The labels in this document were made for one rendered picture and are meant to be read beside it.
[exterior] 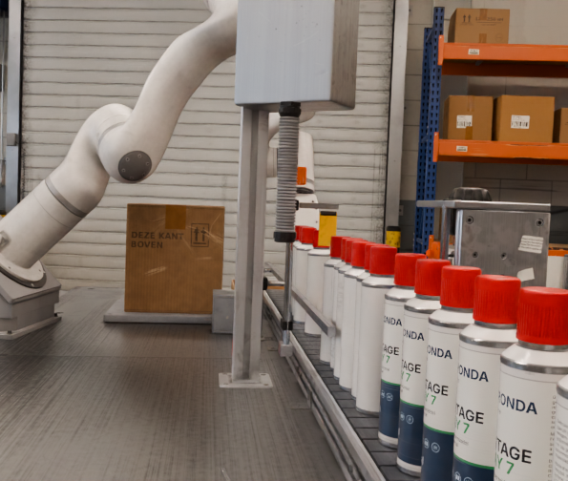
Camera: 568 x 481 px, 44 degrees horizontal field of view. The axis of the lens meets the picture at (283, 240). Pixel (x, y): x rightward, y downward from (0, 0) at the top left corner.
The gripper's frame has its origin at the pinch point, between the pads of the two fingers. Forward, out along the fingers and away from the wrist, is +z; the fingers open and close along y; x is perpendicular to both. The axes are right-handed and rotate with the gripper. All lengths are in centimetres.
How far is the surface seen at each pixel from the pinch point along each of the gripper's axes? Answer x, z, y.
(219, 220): 2.8, -9.2, -19.5
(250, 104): -64, -6, -16
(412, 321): -98, 35, -3
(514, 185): 329, -156, 219
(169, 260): 6.6, 0.0, -31.6
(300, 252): -21.6, 5.8, -2.8
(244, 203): -54, 7, -16
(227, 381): -43, 35, -19
